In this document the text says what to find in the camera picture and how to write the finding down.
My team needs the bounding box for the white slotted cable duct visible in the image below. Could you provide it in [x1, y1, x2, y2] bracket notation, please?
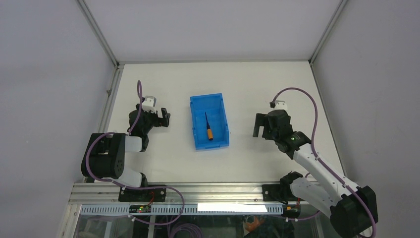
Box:
[80, 203, 283, 216]

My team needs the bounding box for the blue plastic bin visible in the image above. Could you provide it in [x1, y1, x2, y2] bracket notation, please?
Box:
[190, 93, 230, 150]

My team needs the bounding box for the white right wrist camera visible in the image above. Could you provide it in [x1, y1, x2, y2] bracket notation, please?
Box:
[274, 101, 288, 111]

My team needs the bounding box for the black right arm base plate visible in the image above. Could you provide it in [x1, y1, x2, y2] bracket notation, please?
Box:
[262, 183, 298, 204]

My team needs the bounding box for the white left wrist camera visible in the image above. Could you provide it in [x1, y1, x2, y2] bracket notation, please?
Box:
[142, 96, 157, 113]

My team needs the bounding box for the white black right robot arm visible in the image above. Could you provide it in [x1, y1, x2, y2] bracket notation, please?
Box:
[253, 110, 378, 238]

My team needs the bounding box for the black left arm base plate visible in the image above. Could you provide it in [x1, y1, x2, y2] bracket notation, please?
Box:
[118, 184, 166, 202]

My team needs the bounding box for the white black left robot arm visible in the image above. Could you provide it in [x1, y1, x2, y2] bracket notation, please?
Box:
[81, 108, 269, 201]

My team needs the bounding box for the aluminium frame rail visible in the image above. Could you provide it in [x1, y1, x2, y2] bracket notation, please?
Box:
[68, 182, 322, 205]

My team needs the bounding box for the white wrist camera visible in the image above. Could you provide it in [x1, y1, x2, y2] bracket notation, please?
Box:
[142, 96, 157, 113]
[274, 101, 288, 111]

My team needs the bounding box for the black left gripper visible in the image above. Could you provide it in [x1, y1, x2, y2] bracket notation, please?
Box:
[136, 104, 169, 135]

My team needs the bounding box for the orange handled screwdriver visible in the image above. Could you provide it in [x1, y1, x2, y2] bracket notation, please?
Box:
[205, 113, 213, 141]

